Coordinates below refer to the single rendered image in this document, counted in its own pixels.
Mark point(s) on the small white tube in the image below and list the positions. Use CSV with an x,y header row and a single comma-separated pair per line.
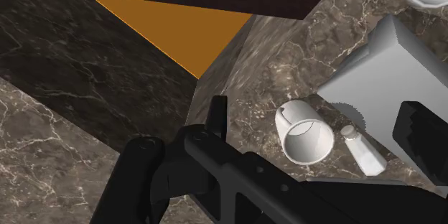
x,y
364,153

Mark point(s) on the large grey box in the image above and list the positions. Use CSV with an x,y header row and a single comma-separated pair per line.
x,y
381,79

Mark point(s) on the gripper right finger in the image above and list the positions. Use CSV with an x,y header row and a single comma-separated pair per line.
x,y
423,139

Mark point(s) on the white cup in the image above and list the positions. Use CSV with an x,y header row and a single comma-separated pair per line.
x,y
308,135

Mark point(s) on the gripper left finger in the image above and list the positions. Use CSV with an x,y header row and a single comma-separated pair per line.
x,y
140,181

